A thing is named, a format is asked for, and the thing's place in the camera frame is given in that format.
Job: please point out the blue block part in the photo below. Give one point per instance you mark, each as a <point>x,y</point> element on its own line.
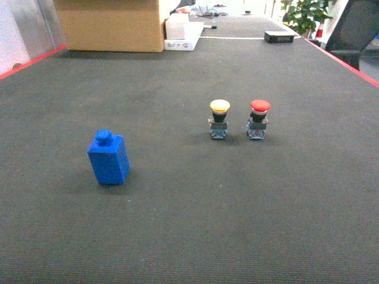
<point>108,157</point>

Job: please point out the yellow mushroom push button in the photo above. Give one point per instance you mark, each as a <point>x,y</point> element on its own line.
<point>218,124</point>

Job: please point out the red mushroom push button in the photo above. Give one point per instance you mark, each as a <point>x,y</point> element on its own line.
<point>256,126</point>

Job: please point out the white flat box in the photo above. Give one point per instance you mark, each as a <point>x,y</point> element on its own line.
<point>190,42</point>

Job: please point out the grey foam block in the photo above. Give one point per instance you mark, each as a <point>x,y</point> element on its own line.
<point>177,26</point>

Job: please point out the small black box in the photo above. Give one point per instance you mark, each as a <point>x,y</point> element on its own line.
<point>278,37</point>

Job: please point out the large cardboard box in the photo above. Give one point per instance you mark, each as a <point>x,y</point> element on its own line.
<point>127,26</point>

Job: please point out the green potted plant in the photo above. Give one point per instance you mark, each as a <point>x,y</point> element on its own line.
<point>303,16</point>

